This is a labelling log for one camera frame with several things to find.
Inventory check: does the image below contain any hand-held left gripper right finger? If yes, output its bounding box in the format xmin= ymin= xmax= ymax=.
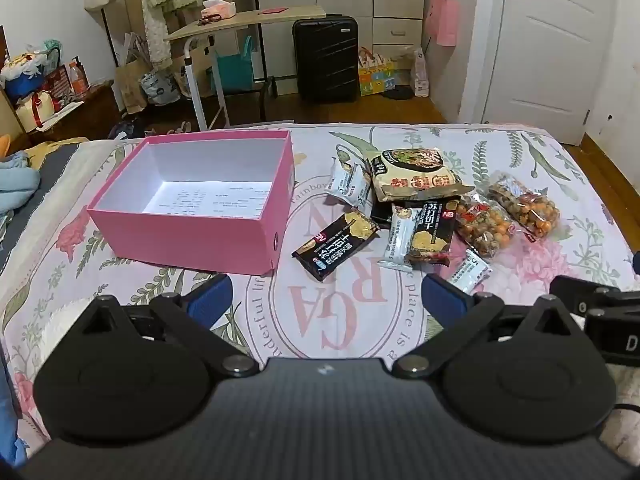
xmin=391 ymin=272 xmax=588 ymax=380

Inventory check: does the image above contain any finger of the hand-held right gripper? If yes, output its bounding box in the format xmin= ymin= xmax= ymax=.
xmin=549 ymin=275 xmax=640 ymax=318

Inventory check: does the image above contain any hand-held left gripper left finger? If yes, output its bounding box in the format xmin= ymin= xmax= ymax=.
xmin=80 ymin=274 xmax=261 ymax=378

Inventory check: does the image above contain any white wafer packet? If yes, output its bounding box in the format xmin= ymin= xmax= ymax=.
xmin=325 ymin=156 xmax=357 ymax=203
xmin=345 ymin=162 xmax=373 ymax=208
xmin=446 ymin=249 xmax=493 ymax=295
xmin=377 ymin=204 xmax=420 ymax=273

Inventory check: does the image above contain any pink cardboard box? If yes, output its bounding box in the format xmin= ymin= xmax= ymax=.
xmin=86 ymin=130 xmax=295 ymax=277

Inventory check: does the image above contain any instant noodle packet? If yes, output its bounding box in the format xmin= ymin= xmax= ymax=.
xmin=367 ymin=146 xmax=476 ymax=203

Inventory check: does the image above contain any black cracker packet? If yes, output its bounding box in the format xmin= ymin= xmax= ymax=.
xmin=291 ymin=210 xmax=381 ymax=282
xmin=405 ymin=199 xmax=461 ymax=267

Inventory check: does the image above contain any clear coated peanut bag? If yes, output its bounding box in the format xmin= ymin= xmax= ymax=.
xmin=454 ymin=194 xmax=523 ymax=258
xmin=487 ymin=171 xmax=562 ymax=245

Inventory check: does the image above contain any floral bed sheet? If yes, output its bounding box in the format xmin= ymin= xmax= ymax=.
xmin=0 ymin=122 xmax=640 ymax=461

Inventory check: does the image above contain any yellow cloth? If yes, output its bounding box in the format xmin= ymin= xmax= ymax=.
xmin=25 ymin=137 xmax=92 ymax=171

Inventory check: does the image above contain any grey printed bag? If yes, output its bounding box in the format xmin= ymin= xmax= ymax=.
xmin=140 ymin=71 xmax=182 ymax=107

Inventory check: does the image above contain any white plastic bag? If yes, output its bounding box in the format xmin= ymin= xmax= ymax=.
xmin=409 ymin=47 xmax=432 ymax=99

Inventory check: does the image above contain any wooden bedside cabinet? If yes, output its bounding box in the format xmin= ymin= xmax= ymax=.
xmin=27 ymin=80 xmax=123 ymax=147

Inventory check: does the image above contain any brown paper bag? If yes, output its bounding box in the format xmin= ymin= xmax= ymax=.
xmin=114 ymin=55 xmax=151 ymax=114

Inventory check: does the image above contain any colourful paper bag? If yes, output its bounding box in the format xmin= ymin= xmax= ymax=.
xmin=357 ymin=47 xmax=397 ymax=97

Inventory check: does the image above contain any teal bag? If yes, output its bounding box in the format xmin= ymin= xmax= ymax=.
xmin=212 ymin=35 xmax=256 ymax=94

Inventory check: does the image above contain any light blue cloth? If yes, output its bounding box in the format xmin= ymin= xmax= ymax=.
xmin=0 ymin=152 xmax=42 ymax=197

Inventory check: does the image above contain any white door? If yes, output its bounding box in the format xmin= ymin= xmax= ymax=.
xmin=480 ymin=0 xmax=620 ymax=147

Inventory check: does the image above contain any orange drink bottle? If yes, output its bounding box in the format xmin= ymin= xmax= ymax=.
xmin=67 ymin=60 xmax=91 ymax=99

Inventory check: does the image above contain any cream bag with red ribbon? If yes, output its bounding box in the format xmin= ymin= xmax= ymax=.
xmin=14 ymin=89 xmax=62 ymax=132

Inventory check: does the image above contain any black suitcase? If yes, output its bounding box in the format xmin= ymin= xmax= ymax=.
xmin=292 ymin=16 xmax=361 ymax=103

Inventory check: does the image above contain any pink gift bag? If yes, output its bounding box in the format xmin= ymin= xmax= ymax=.
xmin=429 ymin=0 xmax=461 ymax=47

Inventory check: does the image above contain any wooden rolling table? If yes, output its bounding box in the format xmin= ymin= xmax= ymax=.
xmin=165 ymin=5 xmax=327 ymax=132

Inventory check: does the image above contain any pink tissue box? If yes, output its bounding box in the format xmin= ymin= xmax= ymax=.
xmin=201 ymin=0 xmax=237 ymax=19

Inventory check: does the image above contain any blue and white bouquet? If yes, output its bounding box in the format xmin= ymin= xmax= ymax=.
xmin=0 ymin=40 xmax=63 ymax=101

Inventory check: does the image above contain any white fluffy coat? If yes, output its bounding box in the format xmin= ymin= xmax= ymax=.
xmin=137 ymin=0 xmax=221 ymax=72

